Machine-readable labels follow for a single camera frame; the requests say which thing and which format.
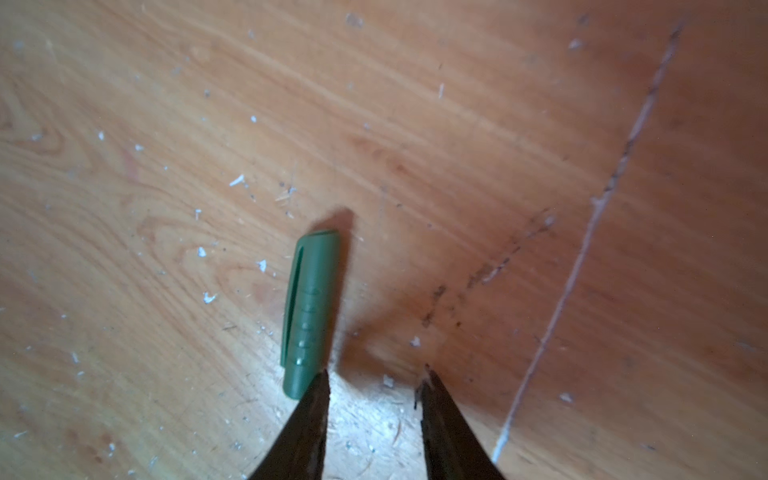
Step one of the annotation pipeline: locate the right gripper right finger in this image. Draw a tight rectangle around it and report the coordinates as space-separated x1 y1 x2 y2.
415 367 504 480

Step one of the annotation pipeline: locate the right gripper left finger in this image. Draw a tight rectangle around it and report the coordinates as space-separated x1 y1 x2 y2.
249 370 330 480

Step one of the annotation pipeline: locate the dark green pen cap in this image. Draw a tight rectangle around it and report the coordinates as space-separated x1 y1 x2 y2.
280 230 341 400

